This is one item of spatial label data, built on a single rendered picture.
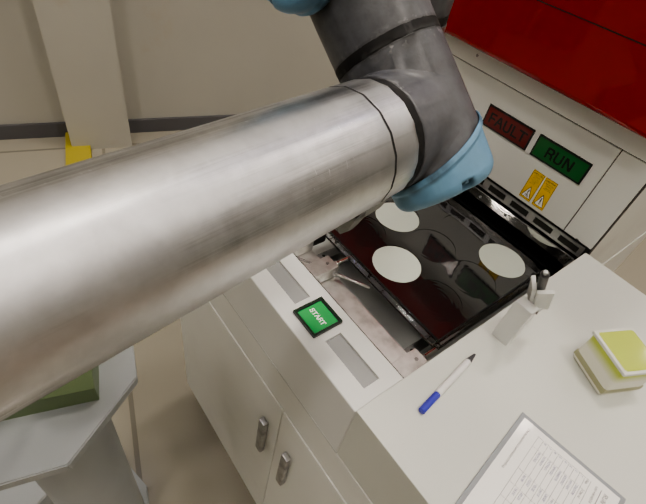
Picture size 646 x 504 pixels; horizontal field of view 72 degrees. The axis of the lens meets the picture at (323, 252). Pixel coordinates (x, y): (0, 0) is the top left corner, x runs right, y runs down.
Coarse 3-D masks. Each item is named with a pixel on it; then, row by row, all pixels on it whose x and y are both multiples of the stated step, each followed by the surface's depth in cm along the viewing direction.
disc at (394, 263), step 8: (384, 248) 92; (392, 248) 92; (400, 248) 93; (376, 256) 90; (384, 256) 90; (392, 256) 90; (400, 256) 91; (408, 256) 91; (376, 264) 88; (384, 264) 88; (392, 264) 89; (400, 264) 89; (408, 264) 89; (416, 264) 90; (384, 272) 87; (392, 272) 87; (400, 272) 87; (408, 272) 88; (416, 272) 88; (392, 280) 86; (400, 280) 86; (408, 280) 86
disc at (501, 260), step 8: (480, 248) 97; (488, 248) 97; (496, 248) 98; (504, 248) 98; (480, 256) 95; (488, 256) 95; (496, 256) 96; (504, 256) 96; (512, 256) 97; (488, 264) 93; (496, 264) 94; (504, 264) 94; (512, 264) 95; (520, 264) 95; (496, 272) 92; (504, 272) 92; (512, 272) 93; (520, 272) 93
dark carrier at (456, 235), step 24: (432, 216) 102; (456, 216) 104; (360, 240) 92; (384, 240) 93; (408, 240) 95; (432, 240) 96; (456, 240) 97; (480, 240) 99; (504, 240) 100; (432, 264) 91; (456, 264) 92; (480, 264) 93; (528, 264) 95; (408, 288) 85; (432, 288) 86; (456, 288) 87; (480, 288) 88; (504, 288) 89; (432, 312) 82; (456, 312) 83
